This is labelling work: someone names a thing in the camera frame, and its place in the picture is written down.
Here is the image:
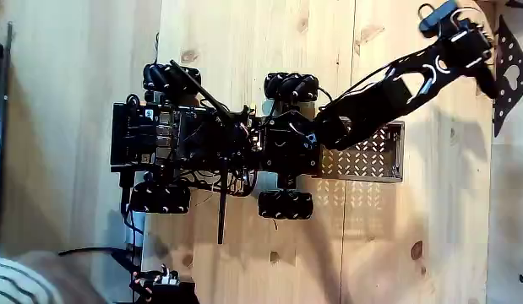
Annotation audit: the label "black antenna rod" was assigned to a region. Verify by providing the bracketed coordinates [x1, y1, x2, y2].
[217, 158, 229, 246]
[169, 60, 236, 122]

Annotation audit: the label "black flat panel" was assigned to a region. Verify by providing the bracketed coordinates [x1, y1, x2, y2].
[0, 21, 14, 245]

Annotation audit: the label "black mecanum wheel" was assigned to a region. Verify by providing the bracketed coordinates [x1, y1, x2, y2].
[257, 189, 315, 220]
[264, 72, 320, 103]
[142, 62, 202, 95]
[129, 181, 192, 214]

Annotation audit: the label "plain black sock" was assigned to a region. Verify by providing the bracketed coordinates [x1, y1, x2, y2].
[471, 62, 499, 100]

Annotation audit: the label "grey perforated plastic basket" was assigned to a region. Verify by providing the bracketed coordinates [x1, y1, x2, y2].
[318, 120, 406, 184]

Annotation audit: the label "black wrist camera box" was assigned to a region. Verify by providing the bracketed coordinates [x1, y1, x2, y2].
[417, 0, 460, 38]

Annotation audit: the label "black power cable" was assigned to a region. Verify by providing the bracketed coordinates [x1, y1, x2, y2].
[57, 246, 142, 274]

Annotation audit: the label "black white-dotted heart sock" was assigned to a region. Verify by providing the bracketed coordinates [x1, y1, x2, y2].
[492, 14, 523, 138]

